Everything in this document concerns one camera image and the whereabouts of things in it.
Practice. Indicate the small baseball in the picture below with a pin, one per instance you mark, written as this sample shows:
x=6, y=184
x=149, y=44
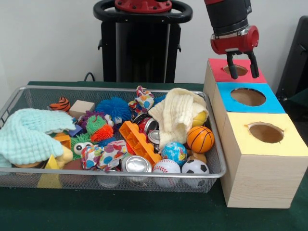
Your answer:
x=167, y=166

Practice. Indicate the dark green table cloth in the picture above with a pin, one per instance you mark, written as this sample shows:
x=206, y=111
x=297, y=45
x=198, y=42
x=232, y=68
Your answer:
x=120, y=211

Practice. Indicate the colourful spotted plush toy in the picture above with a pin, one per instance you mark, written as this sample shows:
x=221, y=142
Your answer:
x=143, y=100

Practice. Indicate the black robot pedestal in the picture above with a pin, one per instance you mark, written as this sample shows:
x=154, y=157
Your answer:
x=139, y=53

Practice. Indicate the small soccer ball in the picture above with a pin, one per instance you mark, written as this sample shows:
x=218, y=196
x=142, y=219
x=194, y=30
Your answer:
x=195, y=167

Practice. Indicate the mint green cloth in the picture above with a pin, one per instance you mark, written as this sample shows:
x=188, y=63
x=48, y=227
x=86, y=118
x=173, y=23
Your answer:
x=29, y=137

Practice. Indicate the small orange basketball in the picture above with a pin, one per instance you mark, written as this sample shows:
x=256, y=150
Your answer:
x=200, y=139

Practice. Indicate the green spiky toy with eyes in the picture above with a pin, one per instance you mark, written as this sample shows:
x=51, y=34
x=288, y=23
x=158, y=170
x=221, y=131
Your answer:
x=81, y=145

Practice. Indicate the wooden box with three holes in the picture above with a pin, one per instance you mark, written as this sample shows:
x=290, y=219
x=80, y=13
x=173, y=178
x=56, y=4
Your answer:
x=255, y=178

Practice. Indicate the black chair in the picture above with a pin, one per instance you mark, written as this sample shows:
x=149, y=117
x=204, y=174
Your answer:
x=296, y=62

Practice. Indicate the globe print ball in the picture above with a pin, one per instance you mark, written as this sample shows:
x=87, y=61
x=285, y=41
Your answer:
x=174, y=153

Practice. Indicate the cream waffle cloth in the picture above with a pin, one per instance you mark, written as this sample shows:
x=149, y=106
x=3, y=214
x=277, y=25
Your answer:
x=175, y=118

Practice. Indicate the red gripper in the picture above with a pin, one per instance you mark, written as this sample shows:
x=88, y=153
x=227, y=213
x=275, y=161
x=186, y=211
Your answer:
x=234, y=42

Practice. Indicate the blue spiky ball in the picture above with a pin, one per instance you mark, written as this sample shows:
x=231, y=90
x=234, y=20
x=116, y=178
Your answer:
x=113, y=108

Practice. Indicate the shallow clear mesh bin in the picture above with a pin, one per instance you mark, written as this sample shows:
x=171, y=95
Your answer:
x=211, y=179

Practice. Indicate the colourful patterned cloth pouch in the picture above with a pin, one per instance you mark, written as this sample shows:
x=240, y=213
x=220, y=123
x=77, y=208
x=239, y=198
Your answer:
x=103, y=155

